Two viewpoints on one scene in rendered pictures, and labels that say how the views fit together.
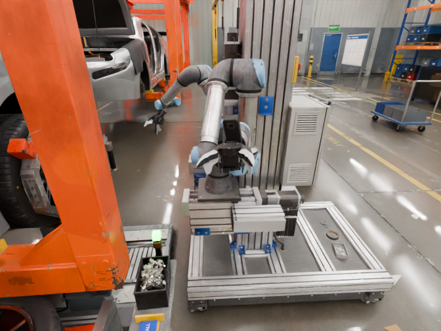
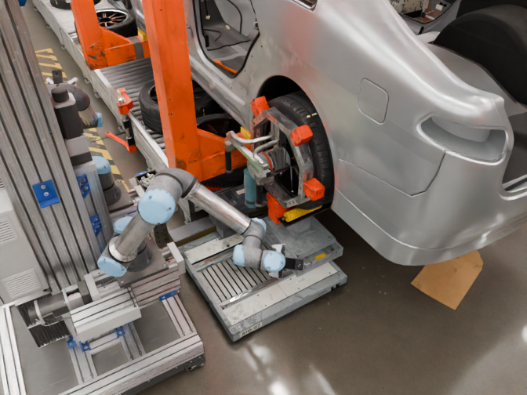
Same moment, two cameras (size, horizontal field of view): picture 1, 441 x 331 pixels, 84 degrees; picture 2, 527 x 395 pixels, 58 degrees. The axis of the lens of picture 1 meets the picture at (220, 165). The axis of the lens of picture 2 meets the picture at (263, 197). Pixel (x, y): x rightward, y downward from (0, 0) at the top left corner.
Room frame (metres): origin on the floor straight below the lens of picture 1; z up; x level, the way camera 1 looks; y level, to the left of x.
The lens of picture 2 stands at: (3.19, -0.10, 2.43)
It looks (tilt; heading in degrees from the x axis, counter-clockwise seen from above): 41 degrees down; 153
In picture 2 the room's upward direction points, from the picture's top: straight up
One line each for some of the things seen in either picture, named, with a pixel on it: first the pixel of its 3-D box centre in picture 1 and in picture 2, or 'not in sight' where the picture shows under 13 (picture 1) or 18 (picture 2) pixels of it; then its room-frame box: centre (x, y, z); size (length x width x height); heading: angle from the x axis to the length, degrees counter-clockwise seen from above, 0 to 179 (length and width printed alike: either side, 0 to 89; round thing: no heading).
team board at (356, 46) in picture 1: (352, 61); not in sight; (10.06, -4.98, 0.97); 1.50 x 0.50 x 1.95; 3
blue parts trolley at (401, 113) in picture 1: (403, 102); not in sight; (4.99, -3.69, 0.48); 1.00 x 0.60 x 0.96; 1
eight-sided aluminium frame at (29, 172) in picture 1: (61, 169); (279, 159); (1.30, 0.95, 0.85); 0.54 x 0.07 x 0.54; 5
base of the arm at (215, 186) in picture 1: (218, 178); (103, 190); (1.15, 0.01, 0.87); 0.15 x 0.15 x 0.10
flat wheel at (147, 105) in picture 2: not in sight; (179, 103); (-0.33, 0.87, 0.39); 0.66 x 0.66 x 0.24
